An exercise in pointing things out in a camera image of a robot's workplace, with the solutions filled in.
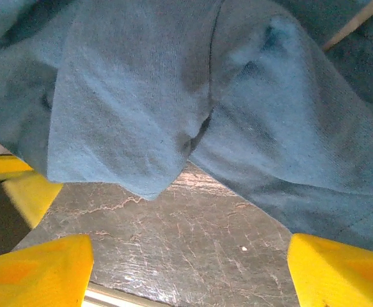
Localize aluminium mounting rail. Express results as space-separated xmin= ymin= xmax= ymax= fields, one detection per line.
xmin=83 ymin=283 xmax=177 ymax=307

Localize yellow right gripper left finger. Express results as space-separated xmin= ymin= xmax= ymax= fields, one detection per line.
xmin=0 ymin=234 xmax=95 ymax=307

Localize blue t-shirt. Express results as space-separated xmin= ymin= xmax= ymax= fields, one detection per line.
xmin=0 ymin=0 xmax=373 ymax=252

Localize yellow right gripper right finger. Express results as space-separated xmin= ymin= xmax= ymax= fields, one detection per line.
xmin=287 ymin=233 xmax=373 ymax=307

